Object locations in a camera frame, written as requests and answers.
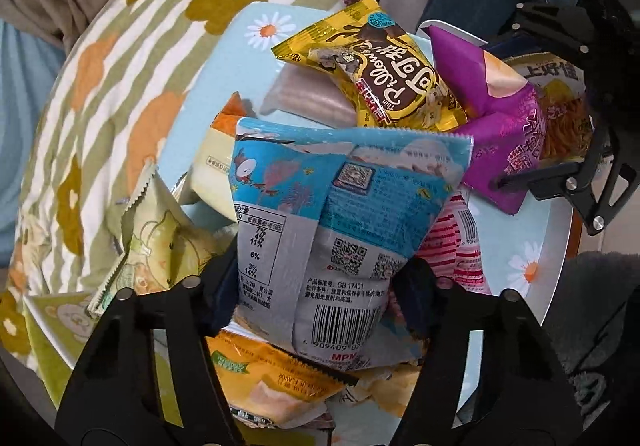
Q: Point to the striped floral blanket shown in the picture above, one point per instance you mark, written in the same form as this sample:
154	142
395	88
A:
100	91

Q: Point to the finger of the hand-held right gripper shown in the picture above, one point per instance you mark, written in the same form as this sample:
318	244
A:
565	183
550	26

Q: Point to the orange patterned snack packet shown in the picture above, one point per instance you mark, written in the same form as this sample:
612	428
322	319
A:
231	114

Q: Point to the pale green bear snack packet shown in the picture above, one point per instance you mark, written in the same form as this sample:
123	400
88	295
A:
160	246

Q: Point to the pale yellow snack packet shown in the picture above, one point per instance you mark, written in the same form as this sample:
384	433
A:
212	166

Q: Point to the blue cartoon snack packet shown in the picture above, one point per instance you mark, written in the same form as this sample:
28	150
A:
350	206

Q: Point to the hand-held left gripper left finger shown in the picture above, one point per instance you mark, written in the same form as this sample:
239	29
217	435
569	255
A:
220	297

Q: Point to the yellow and brown snack packet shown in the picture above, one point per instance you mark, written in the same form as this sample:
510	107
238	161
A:
380	61

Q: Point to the orange-yellow snack packet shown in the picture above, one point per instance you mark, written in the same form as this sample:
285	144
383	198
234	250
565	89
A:
270	376

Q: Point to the pink translucent snack packet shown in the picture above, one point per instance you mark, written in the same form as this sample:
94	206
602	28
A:
310	101

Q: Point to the dark grey fuzzy cloth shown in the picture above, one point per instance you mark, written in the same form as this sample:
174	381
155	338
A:
600	326

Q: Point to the yellow noodle snack packet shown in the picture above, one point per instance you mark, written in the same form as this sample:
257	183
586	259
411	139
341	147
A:
560	116

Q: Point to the pale orange snack packet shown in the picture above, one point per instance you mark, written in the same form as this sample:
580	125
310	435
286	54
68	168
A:
390	386

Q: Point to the light blue cloth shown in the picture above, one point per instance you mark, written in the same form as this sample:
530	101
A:
25	126

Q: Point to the purple snack packet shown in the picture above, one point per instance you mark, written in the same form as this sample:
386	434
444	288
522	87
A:
500	146

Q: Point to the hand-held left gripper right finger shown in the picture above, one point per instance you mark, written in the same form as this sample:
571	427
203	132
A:
407	306

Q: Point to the pink striped snack packet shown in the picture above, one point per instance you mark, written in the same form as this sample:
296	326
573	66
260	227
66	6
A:
450	246

